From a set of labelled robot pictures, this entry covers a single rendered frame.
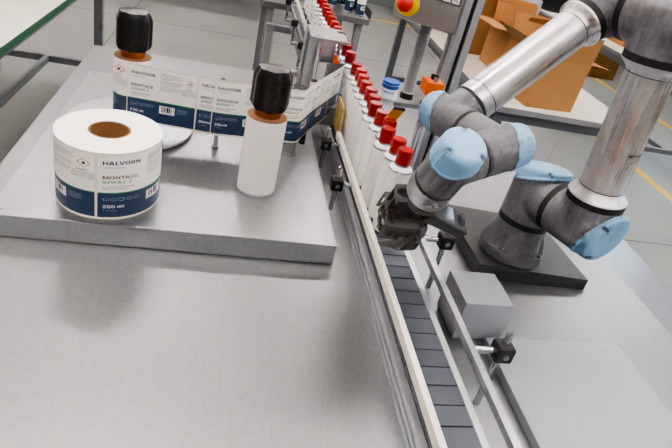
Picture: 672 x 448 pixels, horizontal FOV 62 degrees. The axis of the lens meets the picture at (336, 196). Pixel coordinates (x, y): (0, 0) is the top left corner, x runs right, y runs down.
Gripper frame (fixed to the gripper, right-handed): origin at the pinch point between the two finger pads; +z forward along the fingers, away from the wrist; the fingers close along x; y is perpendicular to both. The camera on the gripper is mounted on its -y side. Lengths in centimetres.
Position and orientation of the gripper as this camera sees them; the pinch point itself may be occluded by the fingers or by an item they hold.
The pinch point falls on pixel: (397, 243)
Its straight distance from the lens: 113.7
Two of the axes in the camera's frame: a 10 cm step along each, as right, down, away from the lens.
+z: -2.5, 4.8, 8.4
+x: 0.2, 8.7, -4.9
